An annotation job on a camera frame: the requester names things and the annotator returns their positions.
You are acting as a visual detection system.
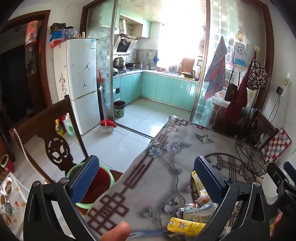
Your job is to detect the patterned fabric bag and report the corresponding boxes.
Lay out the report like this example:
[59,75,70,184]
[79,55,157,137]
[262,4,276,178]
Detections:
[246,60,271,90]

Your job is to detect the carved wooden chair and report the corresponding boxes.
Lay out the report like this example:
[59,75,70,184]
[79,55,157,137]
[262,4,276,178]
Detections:
[9,95,124,186]

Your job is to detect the white cup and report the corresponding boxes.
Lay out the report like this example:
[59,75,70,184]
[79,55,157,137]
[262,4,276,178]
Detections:
[263,173,278,206]

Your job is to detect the yellow and red toy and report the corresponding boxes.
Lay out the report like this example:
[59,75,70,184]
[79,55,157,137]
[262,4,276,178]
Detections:
[55,116,66,136]

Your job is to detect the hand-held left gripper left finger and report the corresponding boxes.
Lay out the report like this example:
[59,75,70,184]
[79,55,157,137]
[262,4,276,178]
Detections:
[23,155,100,241]

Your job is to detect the white refrigerator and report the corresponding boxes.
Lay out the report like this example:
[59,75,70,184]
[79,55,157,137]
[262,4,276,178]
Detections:
[54,38,101,135]

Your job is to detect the teal upper kitchen cabinet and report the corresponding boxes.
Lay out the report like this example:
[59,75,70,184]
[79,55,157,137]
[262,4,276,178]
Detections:
[119,13,152,40]

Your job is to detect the black cables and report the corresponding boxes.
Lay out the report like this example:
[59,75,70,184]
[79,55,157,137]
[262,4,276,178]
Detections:
[235,136,267,175]

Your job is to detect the clear plastic bag blue print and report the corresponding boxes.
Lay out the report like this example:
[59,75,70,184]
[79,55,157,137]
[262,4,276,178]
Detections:
[183,201,219,223]

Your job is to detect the steel cooking pot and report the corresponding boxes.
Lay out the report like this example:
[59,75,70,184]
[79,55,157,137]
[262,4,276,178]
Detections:
[112,55,127,70]

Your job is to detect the dark green bag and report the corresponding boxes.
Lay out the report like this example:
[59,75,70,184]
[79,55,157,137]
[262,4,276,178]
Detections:
[50,22,67,34]

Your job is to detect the yellow medicine box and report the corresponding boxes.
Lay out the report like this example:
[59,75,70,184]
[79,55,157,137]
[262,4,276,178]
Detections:
[191,171,206,195]

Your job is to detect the steel range hood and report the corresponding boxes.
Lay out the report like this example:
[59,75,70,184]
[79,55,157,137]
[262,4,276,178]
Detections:
[114,19,139,55]

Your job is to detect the plaid hanging cloth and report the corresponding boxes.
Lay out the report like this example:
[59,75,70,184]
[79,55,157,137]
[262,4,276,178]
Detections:
[203,36,228,101]

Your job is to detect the brown cutting board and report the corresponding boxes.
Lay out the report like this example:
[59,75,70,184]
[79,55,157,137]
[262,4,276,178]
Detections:
[180,57,195,73]

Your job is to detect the yellow snack packet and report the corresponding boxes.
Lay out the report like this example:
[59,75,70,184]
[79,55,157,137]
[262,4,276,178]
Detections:
[167,217,207,237]

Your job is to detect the teal lower kitchen cabinets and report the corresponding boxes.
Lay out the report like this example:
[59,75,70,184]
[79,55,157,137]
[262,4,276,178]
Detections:
[112,70,199,106]

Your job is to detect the dark wooden chair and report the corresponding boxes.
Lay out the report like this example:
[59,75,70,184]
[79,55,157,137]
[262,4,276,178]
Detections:
[251,109,279,150]

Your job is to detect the green and black waste bin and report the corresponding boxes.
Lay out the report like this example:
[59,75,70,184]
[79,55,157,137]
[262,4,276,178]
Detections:
[113,100,127,118]

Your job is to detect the checked seat cushion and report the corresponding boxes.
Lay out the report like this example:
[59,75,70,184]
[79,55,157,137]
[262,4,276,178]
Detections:
[260,127,292,163]

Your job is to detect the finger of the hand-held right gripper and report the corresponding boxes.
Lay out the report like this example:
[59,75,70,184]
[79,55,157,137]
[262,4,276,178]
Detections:
[267,162,289,189]
[284,161,296,183]

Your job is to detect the person's right hand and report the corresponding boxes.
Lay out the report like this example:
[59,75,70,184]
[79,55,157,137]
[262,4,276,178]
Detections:
[272,213,284,233]

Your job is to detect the blue wall calendar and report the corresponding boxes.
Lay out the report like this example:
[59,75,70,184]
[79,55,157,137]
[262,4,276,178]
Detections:
[233,42,248,68]

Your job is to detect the red hanging door decoration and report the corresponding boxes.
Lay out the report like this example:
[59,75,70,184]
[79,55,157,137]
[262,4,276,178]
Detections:
[25,20,40,47]

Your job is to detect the person's left hand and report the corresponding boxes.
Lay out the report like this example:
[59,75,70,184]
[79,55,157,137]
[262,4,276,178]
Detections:
[99,221,132,241]

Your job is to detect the green plastic bottle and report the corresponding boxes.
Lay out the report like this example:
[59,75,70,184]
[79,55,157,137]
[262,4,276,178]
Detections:
[65,122,76,137]

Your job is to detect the printed food picture cloth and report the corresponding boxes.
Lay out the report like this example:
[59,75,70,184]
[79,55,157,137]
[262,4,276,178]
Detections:
[0,171,28,232]

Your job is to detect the crumpled pinkish wrapper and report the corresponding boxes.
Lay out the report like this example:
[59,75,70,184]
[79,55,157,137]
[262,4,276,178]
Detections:
[194,189,212,205]

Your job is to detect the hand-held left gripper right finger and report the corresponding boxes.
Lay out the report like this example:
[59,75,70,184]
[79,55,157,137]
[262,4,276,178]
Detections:
[194,156,271,241]

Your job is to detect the clear plastic storage box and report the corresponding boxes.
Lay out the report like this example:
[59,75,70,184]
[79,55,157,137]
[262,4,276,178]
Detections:
[62,28,77,39]

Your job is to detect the red broom with dustpan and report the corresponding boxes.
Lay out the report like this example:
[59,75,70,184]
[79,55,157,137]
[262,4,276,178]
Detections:
[97,69,117,134]

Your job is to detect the dark red garment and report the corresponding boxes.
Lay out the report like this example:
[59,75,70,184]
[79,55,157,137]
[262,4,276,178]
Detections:
[223,70,249,117]

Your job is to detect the red cup with green rim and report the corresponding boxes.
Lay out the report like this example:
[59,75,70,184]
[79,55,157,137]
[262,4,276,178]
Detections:
[0,154,16,172]

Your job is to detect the black hanging bag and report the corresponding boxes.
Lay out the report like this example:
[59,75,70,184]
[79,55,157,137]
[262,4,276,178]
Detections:
[224,83,238,102]

